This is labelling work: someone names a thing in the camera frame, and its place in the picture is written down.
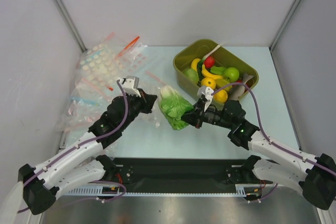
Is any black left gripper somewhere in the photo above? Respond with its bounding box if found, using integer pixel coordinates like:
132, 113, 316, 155
119, 88, 156, 130

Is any green toy lettuce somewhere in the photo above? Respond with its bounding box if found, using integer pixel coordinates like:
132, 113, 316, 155
158, 85, 193, 130

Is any clear white-dotted zip bag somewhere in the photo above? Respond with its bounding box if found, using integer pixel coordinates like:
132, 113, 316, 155
139, 77, 184, 130

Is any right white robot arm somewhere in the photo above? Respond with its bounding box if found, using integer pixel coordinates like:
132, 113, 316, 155
182, 98, 335, 210

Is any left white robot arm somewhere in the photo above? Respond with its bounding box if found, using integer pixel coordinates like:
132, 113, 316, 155
18, 88, 158, 215

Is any pile of clear zip bags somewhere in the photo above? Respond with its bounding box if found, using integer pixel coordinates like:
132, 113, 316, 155
56, 33, 159, 133

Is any orange toy fruit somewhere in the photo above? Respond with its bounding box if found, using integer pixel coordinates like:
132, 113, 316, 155
201, 77, 216, 90

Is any light green toy cabbage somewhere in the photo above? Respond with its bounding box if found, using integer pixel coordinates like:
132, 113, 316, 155
183, 68, 199, 84

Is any grey toy fish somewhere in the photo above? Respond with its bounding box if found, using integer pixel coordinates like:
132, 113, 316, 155
228, 73, 254, 101

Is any yellow toy banana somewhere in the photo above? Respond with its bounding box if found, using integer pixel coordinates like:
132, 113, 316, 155
191, 58, 201, 71

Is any green toy apple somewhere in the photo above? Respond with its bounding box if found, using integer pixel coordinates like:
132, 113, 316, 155
223, 67, 240, 82

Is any olive green plastic bin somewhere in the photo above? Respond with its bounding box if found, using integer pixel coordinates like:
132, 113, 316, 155
173, 39, 259, 99

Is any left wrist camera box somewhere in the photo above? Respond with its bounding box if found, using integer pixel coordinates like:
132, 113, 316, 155
117, 76, 141, 97

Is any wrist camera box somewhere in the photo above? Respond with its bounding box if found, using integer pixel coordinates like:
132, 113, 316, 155
117, 76, 141, 97
197, 86, 214, 112

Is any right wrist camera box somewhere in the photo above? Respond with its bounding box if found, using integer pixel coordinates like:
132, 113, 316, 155
197, 86, 214, 112

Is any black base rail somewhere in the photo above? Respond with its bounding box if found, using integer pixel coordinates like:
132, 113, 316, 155
103, 158, 263, 195

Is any white slotted cable duct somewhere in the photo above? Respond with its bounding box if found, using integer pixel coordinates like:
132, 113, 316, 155
65, 185, 124, 197

